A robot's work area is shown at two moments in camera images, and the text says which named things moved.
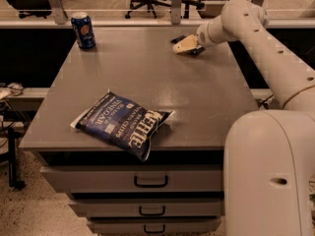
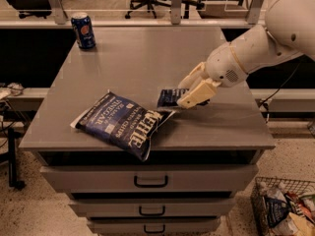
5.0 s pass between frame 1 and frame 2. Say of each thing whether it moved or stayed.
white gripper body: moved
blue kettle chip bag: stayed
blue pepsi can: stayed
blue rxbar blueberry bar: moved
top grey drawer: stayed
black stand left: stayed
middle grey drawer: stayed
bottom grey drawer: stayed
